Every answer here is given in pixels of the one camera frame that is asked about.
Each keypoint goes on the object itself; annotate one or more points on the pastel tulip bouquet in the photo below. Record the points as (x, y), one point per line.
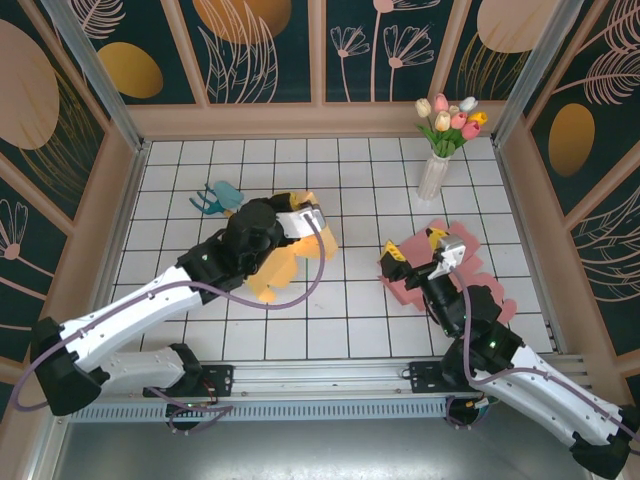
(450, 125)

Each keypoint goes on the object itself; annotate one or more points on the brushed metal panel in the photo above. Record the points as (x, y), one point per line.
(325, 450)

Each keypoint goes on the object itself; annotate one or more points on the light blue garden trowel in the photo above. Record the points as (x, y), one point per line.
(227, 192)

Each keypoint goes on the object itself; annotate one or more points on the yellow paper box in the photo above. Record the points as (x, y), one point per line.
(280, 270)

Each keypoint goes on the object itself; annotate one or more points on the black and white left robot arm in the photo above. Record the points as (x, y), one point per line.
(125, 310)

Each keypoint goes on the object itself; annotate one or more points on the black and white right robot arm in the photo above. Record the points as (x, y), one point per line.
(550, 400)

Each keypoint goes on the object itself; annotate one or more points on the pink paper box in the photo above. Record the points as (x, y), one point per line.
(472, 240)

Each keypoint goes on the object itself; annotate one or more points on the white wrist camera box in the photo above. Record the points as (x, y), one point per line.
(300, 222)
(452, 250)

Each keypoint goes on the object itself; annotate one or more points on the aluminium mounting rail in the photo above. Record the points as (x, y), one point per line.
(325, 375)

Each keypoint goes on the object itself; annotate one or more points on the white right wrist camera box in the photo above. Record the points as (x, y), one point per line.
(452, 250)

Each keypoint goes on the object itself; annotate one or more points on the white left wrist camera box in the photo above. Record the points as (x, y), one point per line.
(300, 222)

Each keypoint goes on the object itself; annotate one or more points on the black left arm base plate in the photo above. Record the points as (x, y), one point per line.
(220, 377)

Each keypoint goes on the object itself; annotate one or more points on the aluminium frame post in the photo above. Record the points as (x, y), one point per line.
(535, 70)
(100, 80)

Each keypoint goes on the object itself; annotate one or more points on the white ribbed vase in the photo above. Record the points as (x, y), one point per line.
(431, 177)

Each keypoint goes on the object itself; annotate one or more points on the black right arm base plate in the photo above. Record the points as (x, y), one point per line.
(425, 377)

